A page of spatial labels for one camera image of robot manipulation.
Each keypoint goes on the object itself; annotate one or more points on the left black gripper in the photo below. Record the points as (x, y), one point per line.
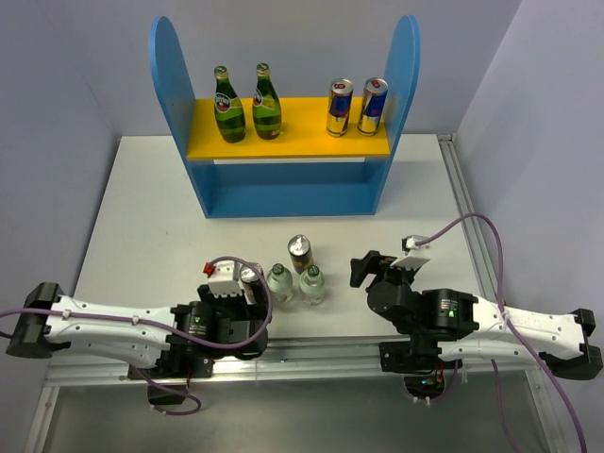
(249, 310)

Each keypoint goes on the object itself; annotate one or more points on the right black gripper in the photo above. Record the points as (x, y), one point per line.
(376, 263)

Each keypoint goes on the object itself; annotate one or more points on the black can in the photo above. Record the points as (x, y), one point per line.
(252, 280)
(299, 249)

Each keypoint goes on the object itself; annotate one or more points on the clear water bottle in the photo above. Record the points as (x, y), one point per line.
(280, 282)
(312, 285)

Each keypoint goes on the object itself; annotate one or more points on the green glass bottle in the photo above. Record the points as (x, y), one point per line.
(266, 108)
(228, 108)

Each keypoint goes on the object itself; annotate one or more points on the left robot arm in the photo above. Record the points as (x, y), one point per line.
(166, 342)

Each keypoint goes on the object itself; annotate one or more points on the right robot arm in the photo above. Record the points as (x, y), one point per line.
(444, 328)

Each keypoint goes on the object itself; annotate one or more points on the blue and yellow wooden shelf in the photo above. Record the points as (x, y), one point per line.
(304, 171)

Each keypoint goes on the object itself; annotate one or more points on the red bull can left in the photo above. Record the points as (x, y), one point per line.
(339, 106)

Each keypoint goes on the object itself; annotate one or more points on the red bull can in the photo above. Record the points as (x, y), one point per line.
(339, 106)
(375, 91)

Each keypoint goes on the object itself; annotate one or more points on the red bull can right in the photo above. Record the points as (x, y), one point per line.
(375, 91)

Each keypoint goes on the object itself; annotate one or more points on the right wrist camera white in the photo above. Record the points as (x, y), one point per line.
(416, 253)

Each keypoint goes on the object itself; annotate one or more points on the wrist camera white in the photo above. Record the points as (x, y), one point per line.
(223, 278)
(416, 253)

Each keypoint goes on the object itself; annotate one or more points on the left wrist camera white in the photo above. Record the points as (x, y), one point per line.
(223, 278)

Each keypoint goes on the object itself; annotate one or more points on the aluminium front rail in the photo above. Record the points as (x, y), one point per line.
(282, 360)

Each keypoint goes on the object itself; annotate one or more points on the aluminium rail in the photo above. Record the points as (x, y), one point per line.
(484, 269)
(282, 360)

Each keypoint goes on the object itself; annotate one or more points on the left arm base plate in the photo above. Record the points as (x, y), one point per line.
(171, 365)

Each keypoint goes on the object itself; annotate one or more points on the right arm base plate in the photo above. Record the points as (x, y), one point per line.
(396, 357)

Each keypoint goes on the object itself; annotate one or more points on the aluminium right side rail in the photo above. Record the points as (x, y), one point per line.
(484, 269)

